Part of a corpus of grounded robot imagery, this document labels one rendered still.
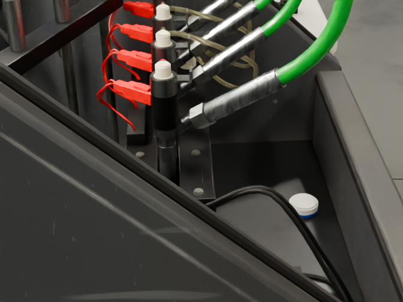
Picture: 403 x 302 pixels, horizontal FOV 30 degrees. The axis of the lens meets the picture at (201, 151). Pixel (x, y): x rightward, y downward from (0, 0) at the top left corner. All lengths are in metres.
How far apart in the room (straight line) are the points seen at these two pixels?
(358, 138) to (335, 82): 0.16
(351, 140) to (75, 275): 0.57
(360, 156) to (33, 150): 0.58
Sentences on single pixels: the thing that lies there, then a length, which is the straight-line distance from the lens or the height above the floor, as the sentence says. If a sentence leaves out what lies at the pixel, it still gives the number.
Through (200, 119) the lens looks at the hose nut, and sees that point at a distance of 0.67.
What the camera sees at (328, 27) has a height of 1.21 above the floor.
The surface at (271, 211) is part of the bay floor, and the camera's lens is 1.03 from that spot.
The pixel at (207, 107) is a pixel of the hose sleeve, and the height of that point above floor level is 1.12.
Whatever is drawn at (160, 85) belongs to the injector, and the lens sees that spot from 0.76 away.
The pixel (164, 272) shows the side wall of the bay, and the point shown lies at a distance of 0.46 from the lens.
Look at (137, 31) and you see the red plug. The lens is 0.94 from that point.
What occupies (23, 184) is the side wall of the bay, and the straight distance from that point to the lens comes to 0.42.
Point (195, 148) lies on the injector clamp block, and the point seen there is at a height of 0.98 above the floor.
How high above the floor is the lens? 1.44
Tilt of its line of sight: 32 degrees down
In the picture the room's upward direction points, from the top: 1 degrees counter-clockwise
